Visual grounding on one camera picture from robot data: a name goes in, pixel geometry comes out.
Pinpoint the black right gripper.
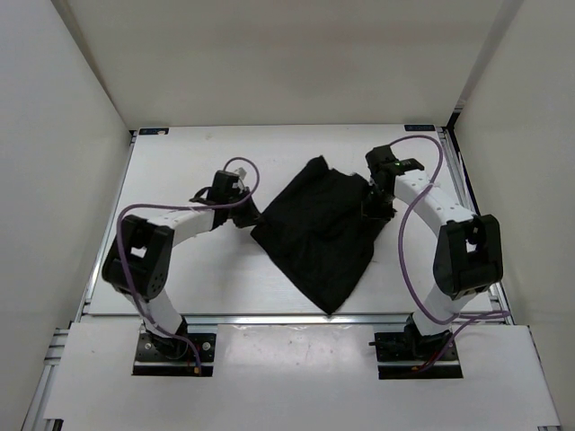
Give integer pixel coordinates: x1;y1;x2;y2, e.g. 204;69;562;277
360;181;394;229

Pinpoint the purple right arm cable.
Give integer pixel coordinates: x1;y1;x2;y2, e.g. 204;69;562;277
388;136;511;374

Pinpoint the blue label sticker right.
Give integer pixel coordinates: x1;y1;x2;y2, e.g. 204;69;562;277
404;124;436;133

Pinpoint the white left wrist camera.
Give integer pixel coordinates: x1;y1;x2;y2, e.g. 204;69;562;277
233;167;247;180

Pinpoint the aluminium table edge rail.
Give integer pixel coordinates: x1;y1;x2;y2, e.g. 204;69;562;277
80;312;513;329

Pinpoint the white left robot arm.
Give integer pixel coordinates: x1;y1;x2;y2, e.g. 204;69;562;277
102;168;261;359

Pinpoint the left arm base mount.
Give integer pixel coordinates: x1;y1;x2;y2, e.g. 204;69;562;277
132;325;217;377

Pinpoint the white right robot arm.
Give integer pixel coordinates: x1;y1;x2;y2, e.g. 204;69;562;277
366;145;503;359

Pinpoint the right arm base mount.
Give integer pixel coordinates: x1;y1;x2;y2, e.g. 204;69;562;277
369;317;464;381

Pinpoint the black skirt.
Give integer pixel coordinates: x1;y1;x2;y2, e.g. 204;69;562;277
251;156;395;314

